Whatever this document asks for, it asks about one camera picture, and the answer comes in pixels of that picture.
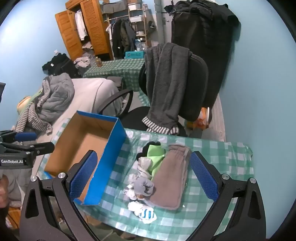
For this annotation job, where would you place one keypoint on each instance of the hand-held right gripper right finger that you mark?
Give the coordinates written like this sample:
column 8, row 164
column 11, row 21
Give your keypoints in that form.
column 203, row 176

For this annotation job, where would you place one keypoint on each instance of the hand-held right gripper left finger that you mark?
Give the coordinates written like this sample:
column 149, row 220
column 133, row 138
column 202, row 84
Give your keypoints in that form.
column 84, row 173

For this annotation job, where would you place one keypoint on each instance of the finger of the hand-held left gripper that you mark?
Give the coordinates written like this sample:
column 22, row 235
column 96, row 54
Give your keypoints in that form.
column 41, row 148
column 25, row 136

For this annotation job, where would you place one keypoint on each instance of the blue cardboard box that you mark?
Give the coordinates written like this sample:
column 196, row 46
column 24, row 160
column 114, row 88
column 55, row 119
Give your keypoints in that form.
column 76, row 148

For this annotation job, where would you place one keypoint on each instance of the grey-brown fleece cloth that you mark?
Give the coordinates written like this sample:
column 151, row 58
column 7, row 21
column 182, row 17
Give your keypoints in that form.
column 168, row 176

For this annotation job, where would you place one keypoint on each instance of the light green cloth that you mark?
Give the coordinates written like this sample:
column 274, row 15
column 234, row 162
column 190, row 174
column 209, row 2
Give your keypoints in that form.
column 156, row 154

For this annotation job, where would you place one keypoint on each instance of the white plastic bag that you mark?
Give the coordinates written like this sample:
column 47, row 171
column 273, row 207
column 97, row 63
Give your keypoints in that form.
column 143, row 168

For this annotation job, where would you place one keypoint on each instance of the black knit sock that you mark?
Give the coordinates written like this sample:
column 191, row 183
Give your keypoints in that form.
column 141, row 154

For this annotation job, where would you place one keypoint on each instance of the grey sock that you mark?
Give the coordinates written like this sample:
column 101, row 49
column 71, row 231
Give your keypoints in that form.
column 143, row 186

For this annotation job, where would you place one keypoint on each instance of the white blue-striped sock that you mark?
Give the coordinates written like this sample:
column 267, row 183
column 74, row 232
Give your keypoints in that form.
column 144, row 212

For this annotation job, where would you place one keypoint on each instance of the person's left hand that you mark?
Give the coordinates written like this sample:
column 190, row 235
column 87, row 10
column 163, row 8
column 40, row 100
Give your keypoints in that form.
column 3, row 192

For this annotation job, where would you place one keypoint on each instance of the grey striped garment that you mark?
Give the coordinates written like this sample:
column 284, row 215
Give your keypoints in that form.
column 34, row 118

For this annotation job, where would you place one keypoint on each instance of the green checked tablecloth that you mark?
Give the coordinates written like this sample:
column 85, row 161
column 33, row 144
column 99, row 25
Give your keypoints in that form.
column 124, row 69
column 219, row 162

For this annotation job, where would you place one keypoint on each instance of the grey padded quilt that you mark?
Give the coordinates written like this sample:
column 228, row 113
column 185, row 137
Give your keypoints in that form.
column 18, row 185
column 57, row 92

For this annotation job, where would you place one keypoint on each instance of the orange plastic bag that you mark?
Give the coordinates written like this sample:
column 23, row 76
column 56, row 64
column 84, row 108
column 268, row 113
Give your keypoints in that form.
column 203, row 120

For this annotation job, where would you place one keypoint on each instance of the bed with grey sheet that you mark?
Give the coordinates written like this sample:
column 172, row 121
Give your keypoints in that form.
column 90, row 92

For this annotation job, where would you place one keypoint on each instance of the black clothes pile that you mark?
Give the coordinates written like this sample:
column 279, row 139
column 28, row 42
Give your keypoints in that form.
column 60, row 66

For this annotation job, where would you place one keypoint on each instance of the black office chair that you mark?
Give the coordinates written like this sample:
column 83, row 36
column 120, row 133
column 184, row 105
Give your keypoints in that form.
column 196, row 88

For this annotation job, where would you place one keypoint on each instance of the grey and white clothes pile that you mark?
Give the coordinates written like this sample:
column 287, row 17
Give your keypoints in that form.
column 82, row 61

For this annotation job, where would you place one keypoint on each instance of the amber jar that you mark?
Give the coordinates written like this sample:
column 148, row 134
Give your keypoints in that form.
column 99, row 62

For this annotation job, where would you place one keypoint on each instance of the white hanging shirt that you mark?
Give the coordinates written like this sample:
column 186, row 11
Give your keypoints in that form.
column 79, row 24

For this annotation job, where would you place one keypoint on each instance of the wooden louvred wardrobe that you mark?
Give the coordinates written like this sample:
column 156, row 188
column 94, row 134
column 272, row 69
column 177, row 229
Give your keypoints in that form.
column 94, row 30

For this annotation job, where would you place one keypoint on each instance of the teal plastic crate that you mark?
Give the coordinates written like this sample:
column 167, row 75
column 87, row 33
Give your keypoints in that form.
column 135, row 55

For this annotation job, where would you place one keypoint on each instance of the hanging dark coats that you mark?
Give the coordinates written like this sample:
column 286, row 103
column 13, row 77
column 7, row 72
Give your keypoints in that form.
column 122, row 34

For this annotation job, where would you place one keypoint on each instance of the black hanging jacket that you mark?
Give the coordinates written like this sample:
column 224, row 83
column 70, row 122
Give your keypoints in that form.
column 203, row 34

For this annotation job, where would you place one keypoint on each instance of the grey door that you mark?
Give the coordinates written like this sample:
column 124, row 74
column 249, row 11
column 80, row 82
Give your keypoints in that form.
column 161, row 20

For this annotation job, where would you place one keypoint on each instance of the white shelf unit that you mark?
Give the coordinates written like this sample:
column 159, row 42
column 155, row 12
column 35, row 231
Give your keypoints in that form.
column 136, row 16

